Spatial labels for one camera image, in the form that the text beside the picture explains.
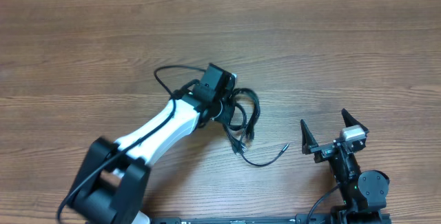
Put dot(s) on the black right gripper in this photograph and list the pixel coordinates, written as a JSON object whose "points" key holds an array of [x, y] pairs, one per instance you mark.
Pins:
{"points": [[324, 151]]}

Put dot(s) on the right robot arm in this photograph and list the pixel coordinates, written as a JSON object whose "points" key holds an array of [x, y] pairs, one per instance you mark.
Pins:
{"points": [[365, 193]]}

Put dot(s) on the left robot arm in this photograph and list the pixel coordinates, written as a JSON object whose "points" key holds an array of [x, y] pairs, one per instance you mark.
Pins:
{"points": [[111, 182]]}

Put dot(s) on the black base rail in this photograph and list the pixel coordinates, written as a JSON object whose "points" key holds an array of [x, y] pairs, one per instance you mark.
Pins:
{"points": [[268, 220]]}

